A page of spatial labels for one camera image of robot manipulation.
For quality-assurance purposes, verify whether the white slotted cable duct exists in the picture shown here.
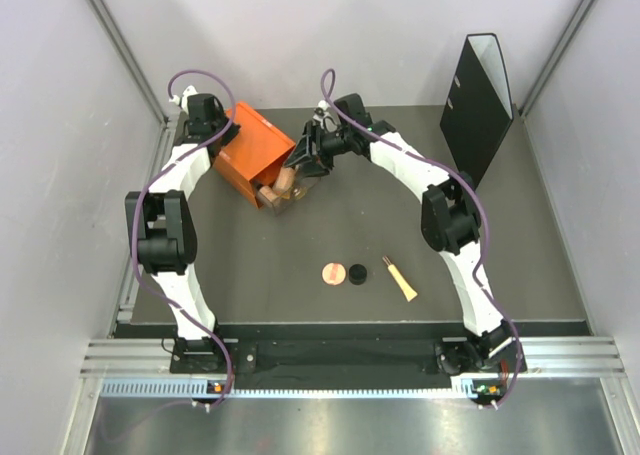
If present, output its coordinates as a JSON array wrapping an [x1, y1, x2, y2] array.
[[99, 375, 479, 401]]

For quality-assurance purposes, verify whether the short foundation bottle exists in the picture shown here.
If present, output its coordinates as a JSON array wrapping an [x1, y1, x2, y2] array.
[[256, 185, 280, 206]]

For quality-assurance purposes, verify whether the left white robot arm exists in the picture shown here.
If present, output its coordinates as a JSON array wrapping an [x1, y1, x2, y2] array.
[[125, 86, 238, 373]]

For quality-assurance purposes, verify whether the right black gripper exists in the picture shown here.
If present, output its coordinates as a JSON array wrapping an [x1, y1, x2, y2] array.
[[284, 123, 352, 181]]

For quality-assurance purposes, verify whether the clear drawer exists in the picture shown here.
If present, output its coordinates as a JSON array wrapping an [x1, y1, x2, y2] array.
[[256, 168, 320, 216]]

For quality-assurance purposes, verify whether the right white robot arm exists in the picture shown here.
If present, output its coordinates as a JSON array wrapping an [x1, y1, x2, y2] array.
[[285, 93, 524, 375]]

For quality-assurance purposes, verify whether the beige concealer tube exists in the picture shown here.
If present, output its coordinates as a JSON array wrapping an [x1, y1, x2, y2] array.
[[382, 256, 418, 302]]

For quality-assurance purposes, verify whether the orange drawer box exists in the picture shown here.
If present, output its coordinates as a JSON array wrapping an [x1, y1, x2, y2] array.
[[213, 101, 296, 208]]

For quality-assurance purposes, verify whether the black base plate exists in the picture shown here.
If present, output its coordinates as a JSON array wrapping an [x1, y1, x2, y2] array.
[[170, 338, 523, 376]]

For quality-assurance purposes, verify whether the black file holder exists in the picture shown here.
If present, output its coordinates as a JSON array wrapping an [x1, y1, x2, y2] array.
[[440, 33, 514, 186]]

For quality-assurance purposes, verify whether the aluminium front rail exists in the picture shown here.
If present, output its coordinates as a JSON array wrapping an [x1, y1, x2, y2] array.
[[80, 336, 625, 378]]

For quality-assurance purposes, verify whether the tall foundation bottle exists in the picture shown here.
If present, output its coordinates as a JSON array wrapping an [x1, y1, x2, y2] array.
[[272, 167, 296, 194]]

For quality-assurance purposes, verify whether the small black jar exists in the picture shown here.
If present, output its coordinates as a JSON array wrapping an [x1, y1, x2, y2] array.
[[347, 264, 368, 286]]

